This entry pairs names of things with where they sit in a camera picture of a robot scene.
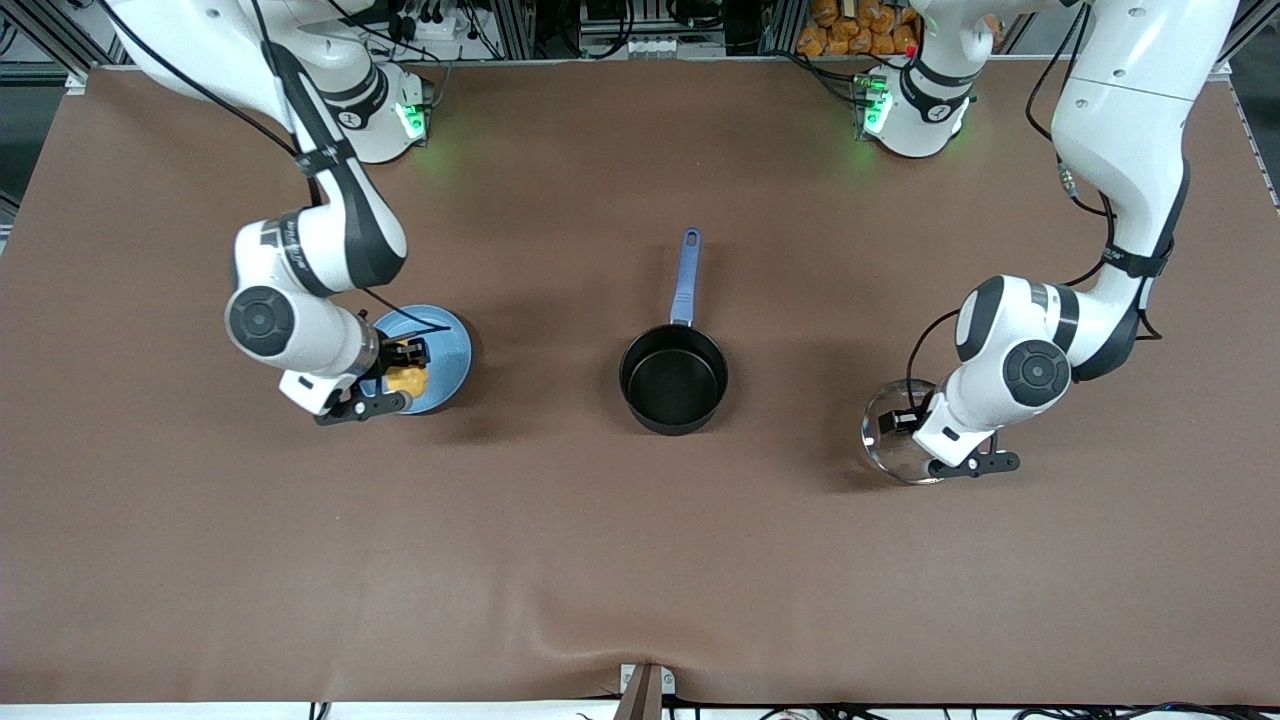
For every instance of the white power strip with plugs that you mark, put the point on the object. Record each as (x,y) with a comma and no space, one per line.
(440,25)

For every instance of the yellow potato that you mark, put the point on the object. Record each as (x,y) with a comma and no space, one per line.
(408,382)

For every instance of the aluminium frame profile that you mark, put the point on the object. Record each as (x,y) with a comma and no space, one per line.
(1250,30)
(50,35)

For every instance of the glass lid with blue knob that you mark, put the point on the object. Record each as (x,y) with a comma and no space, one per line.
(890,455)

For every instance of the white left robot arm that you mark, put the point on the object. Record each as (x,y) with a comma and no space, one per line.
(1120,100)

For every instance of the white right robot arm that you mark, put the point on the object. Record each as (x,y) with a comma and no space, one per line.
(330,250)

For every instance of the white terminal strip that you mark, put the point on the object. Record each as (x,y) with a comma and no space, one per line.
(650,46)

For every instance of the brown table mat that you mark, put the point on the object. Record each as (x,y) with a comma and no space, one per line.
(640,550)

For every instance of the bag of orange items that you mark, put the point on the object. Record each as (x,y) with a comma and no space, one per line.
(840,35)

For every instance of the blue round plate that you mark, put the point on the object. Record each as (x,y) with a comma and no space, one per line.
(450,350)

